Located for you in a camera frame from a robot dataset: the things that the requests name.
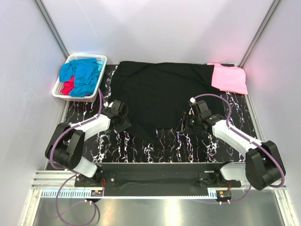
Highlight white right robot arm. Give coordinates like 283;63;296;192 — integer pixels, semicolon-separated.
176;98;285;190

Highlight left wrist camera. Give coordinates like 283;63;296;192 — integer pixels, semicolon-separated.
103;100;128;117

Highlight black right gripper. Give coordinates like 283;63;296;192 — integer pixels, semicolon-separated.
176;111;201;135

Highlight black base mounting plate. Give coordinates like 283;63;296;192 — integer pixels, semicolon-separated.
75;163;241;198

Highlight blue t-shirt in basket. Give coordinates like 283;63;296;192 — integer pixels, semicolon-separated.
59;58;104;97

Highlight black t-shirt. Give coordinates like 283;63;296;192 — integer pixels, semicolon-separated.
110;61;225;144

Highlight red t-shirt in basket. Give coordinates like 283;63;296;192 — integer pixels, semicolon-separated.
61;76;74;96

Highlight folded pink t-shirt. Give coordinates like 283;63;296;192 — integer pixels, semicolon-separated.
207;63;248;95

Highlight aluminium frame rail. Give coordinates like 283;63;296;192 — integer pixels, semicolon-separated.
32;170;287;200

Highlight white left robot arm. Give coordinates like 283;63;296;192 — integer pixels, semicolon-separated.
45;100;131;186

